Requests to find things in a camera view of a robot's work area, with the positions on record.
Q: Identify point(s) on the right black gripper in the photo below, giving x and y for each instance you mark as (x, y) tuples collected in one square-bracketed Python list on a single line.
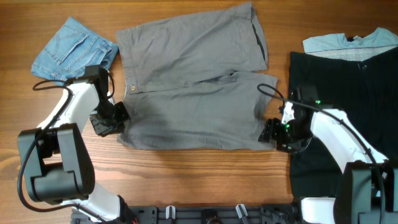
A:
[(272, 129)]

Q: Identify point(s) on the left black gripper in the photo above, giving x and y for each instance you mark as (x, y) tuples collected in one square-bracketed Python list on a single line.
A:
[(119, 126)]

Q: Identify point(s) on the grey shorts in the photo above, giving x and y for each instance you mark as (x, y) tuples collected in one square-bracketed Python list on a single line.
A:
[(191, 81)]

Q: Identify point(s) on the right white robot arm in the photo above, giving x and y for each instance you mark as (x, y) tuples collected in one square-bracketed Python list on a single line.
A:
[(368, 191)]

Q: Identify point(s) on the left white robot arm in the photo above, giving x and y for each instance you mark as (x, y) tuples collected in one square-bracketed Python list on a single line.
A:
[(56, 170)]

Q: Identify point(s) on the folded blue denim shorts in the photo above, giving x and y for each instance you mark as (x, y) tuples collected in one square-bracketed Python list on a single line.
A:
[(70, 50)]

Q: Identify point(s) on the black shorts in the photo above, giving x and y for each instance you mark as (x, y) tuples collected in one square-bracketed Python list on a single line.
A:
[(366, 91)]

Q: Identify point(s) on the light blue shirt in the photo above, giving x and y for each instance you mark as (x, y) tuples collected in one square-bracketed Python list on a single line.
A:
[(339, 46)]

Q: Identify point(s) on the black mounting rail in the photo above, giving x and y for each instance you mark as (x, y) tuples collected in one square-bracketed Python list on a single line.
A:
[(264, 214)]

